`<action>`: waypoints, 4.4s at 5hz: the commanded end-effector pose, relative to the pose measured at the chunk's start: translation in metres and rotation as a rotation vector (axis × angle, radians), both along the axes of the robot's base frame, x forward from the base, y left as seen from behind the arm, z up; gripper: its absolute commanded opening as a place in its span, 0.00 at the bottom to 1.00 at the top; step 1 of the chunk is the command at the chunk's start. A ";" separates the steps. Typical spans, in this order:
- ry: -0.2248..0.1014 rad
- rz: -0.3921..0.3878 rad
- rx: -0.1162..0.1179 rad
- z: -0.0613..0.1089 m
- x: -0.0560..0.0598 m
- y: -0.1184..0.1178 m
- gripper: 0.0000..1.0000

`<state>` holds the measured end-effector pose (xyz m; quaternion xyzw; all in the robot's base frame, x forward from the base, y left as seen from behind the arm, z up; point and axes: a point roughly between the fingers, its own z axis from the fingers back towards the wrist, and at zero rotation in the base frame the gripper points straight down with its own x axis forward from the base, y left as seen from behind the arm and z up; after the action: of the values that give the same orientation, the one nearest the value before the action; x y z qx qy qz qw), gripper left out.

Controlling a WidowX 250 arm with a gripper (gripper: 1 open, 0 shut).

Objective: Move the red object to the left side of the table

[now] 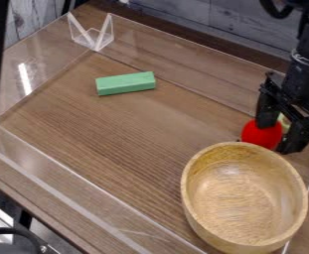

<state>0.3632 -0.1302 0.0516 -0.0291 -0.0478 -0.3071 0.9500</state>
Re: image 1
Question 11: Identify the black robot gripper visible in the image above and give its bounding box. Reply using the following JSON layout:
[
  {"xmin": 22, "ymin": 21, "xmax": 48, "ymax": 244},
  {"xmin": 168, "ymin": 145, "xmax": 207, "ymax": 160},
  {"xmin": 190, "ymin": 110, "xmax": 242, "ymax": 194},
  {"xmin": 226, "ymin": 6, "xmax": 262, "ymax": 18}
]
[{"xmin": 254, "ymin": 50, "xmax": 309, "ymax": 155}]

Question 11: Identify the red plush strawberry toy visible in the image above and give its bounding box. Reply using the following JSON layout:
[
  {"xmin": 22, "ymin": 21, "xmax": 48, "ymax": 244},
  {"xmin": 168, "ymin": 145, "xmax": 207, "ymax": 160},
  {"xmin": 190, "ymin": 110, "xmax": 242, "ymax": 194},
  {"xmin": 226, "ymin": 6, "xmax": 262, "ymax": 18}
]
[{"xmin": 239, "ymin": 114, "xmax": 290, "ymax": 150}]

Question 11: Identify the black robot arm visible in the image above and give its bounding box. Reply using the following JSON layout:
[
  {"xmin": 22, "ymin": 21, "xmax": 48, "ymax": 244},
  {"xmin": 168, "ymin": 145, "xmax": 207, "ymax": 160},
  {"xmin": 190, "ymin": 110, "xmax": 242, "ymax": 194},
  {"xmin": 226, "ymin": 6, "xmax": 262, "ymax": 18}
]
[{"xmin": 254, "ymin": 0, "xmax": 309, "ymax": 155}]

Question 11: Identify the light wooden bowl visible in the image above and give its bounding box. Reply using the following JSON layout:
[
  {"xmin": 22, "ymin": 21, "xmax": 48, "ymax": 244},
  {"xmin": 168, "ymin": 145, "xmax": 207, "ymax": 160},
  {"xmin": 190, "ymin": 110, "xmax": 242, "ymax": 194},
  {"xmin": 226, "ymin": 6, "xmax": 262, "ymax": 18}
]
[{"xmin": 180, "ymin": 142, "xmax": 307, "ymax": 254}]

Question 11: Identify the green rectangular block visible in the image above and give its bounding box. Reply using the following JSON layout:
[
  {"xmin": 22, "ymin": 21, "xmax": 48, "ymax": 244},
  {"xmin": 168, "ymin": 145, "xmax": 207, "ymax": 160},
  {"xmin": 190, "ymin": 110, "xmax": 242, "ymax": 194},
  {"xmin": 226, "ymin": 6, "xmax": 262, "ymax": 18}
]
[{"xmin": 95, "ymin": 71, "xmax": 155, "ymax": 96}]

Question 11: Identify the clear acrylic table enclosure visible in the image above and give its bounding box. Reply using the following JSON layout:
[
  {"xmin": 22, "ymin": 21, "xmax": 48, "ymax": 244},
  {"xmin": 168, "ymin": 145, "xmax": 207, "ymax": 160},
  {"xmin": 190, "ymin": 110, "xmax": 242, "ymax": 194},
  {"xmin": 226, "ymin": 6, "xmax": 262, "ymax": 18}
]
[{"xmin": 0, "ymin": 8, "xmax": 309, "ymax": 254}]

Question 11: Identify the black cable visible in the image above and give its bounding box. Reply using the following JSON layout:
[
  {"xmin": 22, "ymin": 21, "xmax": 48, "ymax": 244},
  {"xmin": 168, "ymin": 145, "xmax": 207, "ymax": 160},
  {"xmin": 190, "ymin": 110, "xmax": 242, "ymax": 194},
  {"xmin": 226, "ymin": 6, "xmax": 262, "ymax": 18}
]
[{"xmin": 0, "ymin": 226, "xmax": 42, "ymax": 254}]

